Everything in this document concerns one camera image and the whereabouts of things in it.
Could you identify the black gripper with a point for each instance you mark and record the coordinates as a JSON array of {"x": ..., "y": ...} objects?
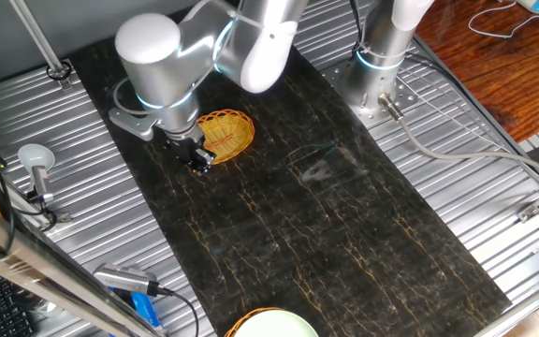
[{"x": 183, "y": 147}]

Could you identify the yellow woven oval basket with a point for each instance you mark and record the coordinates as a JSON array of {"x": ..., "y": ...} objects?
[{"x": 227, "y": 133}]

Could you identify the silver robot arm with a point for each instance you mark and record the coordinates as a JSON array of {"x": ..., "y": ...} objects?
[{"x": 157, "y": 61}]

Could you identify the black marble pattern mat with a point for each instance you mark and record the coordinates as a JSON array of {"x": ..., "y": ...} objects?
[{"x": 321, "y": 243}]

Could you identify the white ladle shaped fixture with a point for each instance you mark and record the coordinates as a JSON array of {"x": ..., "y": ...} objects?
[{"x": 35, "y": 156}]

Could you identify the orange woven basket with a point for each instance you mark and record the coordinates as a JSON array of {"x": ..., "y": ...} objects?
[{"x": 230, "y": 330}]

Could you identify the pale green plate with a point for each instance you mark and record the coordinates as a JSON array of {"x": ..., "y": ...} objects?
[{"x": 276, "y": 325}]

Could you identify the silver ribbed side camera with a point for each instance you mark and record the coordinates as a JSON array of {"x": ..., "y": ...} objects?
[{"x": 124, "y": 278}]

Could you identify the metal frame beam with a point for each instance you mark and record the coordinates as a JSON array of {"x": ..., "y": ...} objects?
[{"x": 40, "y": 271}]

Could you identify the aluminium post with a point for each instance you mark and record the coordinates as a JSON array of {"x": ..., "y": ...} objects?
[{"x": 40, "y": 42}]

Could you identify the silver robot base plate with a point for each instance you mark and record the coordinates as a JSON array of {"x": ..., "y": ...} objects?
[{"x": 407, "y": 96}]

